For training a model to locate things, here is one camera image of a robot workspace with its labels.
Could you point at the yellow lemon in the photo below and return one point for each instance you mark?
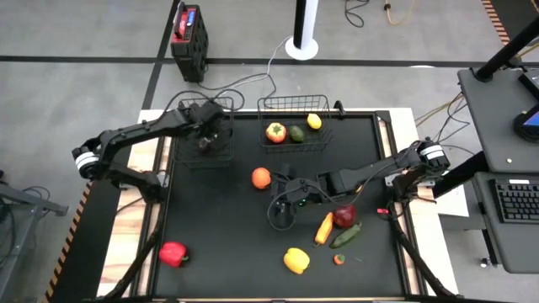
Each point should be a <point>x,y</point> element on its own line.
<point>314,121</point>

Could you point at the dark red apple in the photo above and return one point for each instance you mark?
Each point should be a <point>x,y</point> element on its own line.
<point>344,216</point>

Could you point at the white paper sheet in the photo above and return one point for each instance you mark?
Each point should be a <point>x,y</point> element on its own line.
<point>452,206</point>

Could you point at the round orange fruit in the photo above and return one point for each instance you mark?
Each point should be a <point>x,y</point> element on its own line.
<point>261,178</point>

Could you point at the red bell pepper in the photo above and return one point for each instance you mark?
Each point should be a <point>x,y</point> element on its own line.
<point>172,253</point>

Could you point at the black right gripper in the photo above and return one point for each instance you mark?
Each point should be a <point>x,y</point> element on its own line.
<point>309,191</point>

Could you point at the small red tomato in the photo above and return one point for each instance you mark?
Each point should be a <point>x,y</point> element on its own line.
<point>339,259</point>

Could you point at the orange carrot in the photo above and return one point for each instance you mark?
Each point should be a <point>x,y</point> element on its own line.
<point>323,228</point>

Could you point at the orange tomato with green stem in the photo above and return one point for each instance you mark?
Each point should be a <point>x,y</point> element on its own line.
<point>275,133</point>

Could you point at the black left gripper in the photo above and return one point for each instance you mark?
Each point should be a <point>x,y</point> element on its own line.
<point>206,118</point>

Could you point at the grey computer cart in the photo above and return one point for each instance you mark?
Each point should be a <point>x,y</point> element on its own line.
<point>488,126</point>

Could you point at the green cucumber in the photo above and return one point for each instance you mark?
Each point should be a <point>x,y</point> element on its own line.
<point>345,236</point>

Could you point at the black clamp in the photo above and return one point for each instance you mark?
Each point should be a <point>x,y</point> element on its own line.
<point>338,107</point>

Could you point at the grey metal cart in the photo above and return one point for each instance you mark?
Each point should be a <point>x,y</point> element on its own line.
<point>33,201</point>

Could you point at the red black power station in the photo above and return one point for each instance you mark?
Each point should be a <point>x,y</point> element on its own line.
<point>189,46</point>

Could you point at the black monitor pole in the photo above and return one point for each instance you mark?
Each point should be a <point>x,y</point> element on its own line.
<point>505,52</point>

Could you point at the black hazard-striped floor mat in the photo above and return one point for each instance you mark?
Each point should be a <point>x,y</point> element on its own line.
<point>84,252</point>
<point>513,12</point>

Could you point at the black white floor post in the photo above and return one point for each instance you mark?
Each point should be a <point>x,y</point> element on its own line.
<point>301,29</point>

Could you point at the small red tag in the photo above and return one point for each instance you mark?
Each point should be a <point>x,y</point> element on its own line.
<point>381,211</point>

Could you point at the yellow bell pepper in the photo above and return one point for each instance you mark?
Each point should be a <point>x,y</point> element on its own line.
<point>296,260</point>

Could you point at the black keyboard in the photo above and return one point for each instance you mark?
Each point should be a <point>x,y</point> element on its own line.
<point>518,202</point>

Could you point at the black monitor with blue screen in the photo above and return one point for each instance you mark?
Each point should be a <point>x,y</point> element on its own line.
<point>528,126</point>

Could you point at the green avocado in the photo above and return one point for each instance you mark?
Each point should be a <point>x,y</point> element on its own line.
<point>296,134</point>

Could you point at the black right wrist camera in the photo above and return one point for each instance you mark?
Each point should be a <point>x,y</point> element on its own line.
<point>285,214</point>

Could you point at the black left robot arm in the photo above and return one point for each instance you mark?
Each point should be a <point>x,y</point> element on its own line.
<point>135,130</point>

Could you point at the black table mat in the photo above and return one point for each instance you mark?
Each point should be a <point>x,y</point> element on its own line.
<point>236,235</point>

